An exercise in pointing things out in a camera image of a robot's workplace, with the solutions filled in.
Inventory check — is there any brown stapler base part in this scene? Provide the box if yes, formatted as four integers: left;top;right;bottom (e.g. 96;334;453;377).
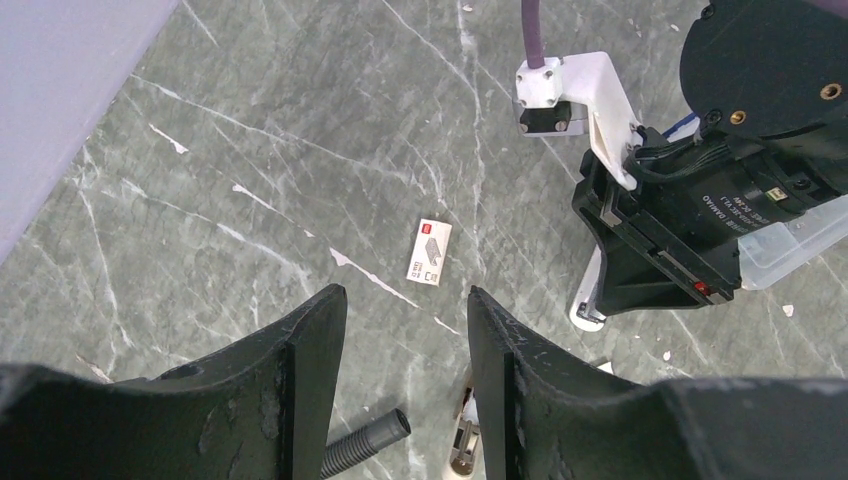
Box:
442;373;481;479

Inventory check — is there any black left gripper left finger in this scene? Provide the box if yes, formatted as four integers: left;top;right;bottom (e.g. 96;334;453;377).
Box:
1;284;347;479

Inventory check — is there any clear plastic screw organizer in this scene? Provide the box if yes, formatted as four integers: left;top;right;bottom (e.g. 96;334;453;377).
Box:
738;196;847;291

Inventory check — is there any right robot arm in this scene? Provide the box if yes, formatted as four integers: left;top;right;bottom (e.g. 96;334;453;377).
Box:
572;1;847;319

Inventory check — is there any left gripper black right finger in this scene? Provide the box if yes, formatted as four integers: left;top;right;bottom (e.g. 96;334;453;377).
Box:
467;287;847;479

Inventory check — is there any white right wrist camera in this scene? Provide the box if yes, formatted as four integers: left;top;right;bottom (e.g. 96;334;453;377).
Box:
514;45;642;191

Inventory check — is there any black rubber hose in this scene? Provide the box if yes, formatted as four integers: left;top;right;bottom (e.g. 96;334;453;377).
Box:
321;407;413;480

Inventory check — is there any white staple box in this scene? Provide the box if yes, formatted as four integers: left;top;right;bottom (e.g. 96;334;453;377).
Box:
406;219;452;286

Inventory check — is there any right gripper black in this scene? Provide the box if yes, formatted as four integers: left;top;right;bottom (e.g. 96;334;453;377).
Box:
572;125;847;317

